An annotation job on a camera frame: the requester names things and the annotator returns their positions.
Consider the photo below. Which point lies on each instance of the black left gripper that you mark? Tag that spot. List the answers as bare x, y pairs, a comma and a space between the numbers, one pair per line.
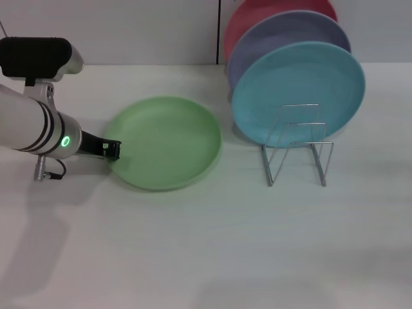
90, 145

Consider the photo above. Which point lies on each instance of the green plastic plate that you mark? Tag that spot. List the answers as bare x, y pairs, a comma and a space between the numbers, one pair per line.
167, 145

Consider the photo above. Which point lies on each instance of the pink plastic plate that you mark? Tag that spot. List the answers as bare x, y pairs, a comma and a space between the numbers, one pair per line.
257, 13

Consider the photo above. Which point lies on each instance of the light blue plastic plate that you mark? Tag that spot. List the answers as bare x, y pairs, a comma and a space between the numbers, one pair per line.
299, 77

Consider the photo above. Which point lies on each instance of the purple plastic plate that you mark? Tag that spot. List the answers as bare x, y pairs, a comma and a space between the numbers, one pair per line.
289, 32

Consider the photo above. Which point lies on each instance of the left wrist camera housing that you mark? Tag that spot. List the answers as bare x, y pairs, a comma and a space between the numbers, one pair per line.
32, 58

